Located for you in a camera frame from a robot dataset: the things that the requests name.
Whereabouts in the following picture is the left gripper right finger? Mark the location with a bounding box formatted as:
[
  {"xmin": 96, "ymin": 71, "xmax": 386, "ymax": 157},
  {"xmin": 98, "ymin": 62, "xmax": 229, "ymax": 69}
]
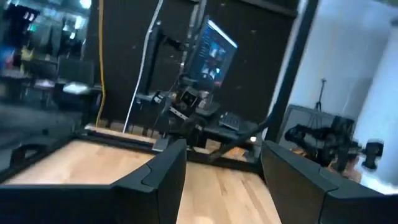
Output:
[{"xmin": 261, "ymin": 140, "xmax": 398, "ymax": 224}]

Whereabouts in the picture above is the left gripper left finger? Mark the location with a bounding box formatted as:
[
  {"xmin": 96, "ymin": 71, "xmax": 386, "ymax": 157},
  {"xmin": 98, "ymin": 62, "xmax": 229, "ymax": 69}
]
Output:
[{"xmin": 111, "ymin": 138, "xmax": 188, "ymax": 224}]

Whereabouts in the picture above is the black keyboard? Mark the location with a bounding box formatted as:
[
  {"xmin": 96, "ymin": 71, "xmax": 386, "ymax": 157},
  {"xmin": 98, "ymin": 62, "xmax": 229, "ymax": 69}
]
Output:
[{"xmin": 218, "ymin": 111, "xmax": 242, "ymax": 131}]

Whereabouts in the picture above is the black side desk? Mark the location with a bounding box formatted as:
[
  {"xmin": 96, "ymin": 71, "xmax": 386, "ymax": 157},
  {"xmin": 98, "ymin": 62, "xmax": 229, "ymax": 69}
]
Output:
[{"xmin": 198, "ymin": 104, "xmax": 265, "ymax": 147}]

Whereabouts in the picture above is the computer monitor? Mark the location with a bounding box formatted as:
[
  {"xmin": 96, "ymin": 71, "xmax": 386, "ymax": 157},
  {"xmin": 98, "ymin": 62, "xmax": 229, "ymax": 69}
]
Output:
[{"xmin": 186, "ymin": 18, "xmax": 239, "ymax": 90}]

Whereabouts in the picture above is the grey partition panel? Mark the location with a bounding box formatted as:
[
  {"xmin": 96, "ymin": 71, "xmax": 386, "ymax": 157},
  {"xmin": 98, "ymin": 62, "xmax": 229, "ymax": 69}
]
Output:
[{"xmin": 278, "ymin": 104, "xmax": 355, "ymax": 150}]

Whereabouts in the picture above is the black tripod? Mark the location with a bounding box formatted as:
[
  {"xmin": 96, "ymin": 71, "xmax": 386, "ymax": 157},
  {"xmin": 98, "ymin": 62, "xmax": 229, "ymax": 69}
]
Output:
[{"xmin": 307, "ymin": 77, "xmax": 327, "ymax": 125}]

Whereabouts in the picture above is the dark background desk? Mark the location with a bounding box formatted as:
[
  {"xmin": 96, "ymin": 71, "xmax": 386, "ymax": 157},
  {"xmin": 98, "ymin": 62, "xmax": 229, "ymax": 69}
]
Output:
[{"xmin": 21, "ymin": 57, "xmax": 103, "ymax": 113}]

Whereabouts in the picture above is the white desktop device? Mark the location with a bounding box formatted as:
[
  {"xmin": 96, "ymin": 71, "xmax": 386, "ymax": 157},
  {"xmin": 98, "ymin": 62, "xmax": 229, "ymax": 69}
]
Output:
[{"xmin": 63, "ymin": 82, "xmax": 91, "ymax": 95}]

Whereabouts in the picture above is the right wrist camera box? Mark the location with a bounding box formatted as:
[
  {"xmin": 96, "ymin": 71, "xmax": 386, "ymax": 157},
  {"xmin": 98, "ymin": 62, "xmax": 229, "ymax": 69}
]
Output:
[{"xmin": 180, "ymin": 88, "xmax": 200, "ymax": 108}]

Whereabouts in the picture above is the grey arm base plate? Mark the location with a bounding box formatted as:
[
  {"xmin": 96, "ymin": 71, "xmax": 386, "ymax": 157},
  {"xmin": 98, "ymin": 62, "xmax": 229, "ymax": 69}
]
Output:
[{"xmin": 152, "ymin": 136, "xmax": 171, "ymax": 152}]

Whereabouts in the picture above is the black aluminium table frame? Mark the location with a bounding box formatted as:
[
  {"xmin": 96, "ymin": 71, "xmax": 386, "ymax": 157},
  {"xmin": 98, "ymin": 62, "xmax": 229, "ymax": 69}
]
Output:
[{"xmin": 0, "ymin": 129, "xmax": 265, "ymax": 184}]

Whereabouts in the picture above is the long white cable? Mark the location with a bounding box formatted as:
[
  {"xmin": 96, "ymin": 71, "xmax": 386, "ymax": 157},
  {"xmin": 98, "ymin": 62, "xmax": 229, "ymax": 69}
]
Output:
[{"xmin": 123, "ymin": 0, "xmax": 164, "ymax": 134}]

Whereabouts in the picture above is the black rig upright post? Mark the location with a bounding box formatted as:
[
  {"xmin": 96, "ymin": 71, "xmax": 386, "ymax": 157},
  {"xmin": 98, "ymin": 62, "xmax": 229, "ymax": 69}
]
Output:
[{"xmin": 264, "ymin": 0, "xmax": 320, "ymax": 144}]

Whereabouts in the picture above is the long yellow cable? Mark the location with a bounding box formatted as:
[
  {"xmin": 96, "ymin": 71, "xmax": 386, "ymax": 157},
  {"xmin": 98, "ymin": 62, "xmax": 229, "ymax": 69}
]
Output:
[{"xmin": 95, "ymin": 0, "xmax": 107, "ymax": 127}]

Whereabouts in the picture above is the black frame clamp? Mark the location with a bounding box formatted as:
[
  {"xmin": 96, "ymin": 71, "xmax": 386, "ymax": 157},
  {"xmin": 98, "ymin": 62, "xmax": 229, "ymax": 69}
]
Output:
[{"xmin": 9, "ymin": 142, "xmax": 47, "ymax": 170}]

